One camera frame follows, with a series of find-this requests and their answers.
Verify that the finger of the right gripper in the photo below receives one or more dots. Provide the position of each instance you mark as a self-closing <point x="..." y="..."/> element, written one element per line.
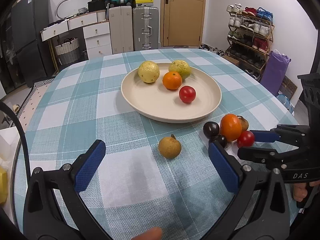
<point x="296" y="135"/>
<point x="262" y="154"/>

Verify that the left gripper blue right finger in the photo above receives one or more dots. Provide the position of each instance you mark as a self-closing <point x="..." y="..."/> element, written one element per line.
<point x="259" y="208"/>

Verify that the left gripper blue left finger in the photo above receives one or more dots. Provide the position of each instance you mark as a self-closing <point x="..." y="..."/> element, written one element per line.
<point x="53" y="207"/>

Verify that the red cherry tomato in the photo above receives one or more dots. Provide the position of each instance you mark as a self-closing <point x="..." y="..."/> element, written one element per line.
<point x="187" y="94"/>
<point x="246" y="139"/>

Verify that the brown longan fruit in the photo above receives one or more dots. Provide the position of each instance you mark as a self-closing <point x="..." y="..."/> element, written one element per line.
<point x="169" y="147"/>
<point x="244" y="123"/>

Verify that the orange tangerine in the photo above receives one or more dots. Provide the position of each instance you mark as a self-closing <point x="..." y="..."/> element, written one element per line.
<point x="230" y="127"/>
<point x="172" y="80"/>

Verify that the dark purple cherry tomato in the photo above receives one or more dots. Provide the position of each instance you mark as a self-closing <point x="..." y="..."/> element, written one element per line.
<point x="211" y="129"/>

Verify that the green yellow guava fruit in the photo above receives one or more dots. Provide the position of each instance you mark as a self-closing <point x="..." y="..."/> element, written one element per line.
<point x="181" y="67"/>

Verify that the yellow pale guava fruit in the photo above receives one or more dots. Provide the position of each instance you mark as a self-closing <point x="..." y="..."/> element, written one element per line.
<point x="148" y="71"/>

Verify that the person's right hand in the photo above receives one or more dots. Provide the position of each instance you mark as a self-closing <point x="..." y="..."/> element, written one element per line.
<point x="300" y="191"/>

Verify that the person's left hand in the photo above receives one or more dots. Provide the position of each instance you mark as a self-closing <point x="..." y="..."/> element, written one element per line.
<point x="154" y="233"/>

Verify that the purple bag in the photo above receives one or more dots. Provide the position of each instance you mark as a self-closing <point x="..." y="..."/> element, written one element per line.
<point x="274" y="72"/>

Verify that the teal checkered tablecloth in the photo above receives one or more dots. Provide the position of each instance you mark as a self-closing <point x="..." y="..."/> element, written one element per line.
<point x="135" y="187"/>

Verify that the wooden shoe rack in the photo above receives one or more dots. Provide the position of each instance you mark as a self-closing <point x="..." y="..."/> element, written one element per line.
<point x="250" y="38"/>

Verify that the cream round plate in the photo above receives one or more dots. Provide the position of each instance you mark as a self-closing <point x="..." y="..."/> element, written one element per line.
<point x="158" y="103"/>

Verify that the woven laundry basket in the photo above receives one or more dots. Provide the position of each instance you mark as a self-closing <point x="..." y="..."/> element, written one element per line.
<point x="68" y="51"/>

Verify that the wooden door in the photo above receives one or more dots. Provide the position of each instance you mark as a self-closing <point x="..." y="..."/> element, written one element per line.
<point x="182" y="22"/>

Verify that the white drawer desk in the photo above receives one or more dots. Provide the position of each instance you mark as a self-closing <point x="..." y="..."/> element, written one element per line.
<point x="95" y="28"/>

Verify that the silver suitcase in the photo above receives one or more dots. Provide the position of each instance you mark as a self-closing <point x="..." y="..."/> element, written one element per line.
<point x="145" y="28"/>

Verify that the black refrigerator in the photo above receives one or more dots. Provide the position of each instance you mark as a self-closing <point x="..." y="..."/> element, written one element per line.
<point x="28" y="18"/>

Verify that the beige suitcase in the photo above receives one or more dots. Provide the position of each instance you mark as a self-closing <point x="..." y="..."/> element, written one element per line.
<point x="120" y="20"/>

